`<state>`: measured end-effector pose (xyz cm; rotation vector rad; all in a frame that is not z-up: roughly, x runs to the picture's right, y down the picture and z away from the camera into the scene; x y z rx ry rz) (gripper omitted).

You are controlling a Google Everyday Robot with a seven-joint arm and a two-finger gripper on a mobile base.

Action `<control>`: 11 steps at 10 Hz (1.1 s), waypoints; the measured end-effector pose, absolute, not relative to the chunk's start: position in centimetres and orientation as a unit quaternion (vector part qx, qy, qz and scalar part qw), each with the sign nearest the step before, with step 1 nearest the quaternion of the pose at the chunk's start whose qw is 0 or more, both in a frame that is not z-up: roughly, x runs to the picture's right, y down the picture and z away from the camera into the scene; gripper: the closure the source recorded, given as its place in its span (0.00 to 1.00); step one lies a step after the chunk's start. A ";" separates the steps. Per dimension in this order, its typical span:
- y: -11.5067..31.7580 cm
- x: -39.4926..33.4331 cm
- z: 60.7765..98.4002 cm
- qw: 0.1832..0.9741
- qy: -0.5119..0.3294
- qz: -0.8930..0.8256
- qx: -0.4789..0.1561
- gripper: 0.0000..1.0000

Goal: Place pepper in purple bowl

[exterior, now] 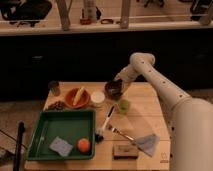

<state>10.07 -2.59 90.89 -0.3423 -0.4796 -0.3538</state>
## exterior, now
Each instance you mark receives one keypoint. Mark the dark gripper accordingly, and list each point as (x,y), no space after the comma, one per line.
(113,89)

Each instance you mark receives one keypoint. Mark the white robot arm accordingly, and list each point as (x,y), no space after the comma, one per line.
(192,118)

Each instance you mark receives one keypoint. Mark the green pepper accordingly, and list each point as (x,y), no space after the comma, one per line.
(123,106)

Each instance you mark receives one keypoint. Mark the orange bowl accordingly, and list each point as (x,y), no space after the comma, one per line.
(83,102)

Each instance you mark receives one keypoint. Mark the white round container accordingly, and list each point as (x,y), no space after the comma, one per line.
(97,98)

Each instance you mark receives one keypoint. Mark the yellow banana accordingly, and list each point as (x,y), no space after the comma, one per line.
(78,95)

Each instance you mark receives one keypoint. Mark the metal fork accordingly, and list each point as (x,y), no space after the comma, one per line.
(115,130)

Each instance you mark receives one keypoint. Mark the green plastic tray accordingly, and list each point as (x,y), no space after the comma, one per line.
(70,126)

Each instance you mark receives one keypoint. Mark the dark grape bunch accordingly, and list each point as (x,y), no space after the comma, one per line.
(58,105)

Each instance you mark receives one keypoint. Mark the brown wooden block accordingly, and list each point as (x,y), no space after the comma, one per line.
(125,151)

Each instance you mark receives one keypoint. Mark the orange ball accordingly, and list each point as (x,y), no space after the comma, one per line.
(83,145)

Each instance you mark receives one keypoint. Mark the blue cloth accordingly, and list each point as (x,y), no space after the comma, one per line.
(147,144)

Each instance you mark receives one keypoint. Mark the blue sponge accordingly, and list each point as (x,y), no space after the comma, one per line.
(62,147)

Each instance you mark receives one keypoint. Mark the white handled brush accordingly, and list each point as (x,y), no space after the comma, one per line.
(99,132)

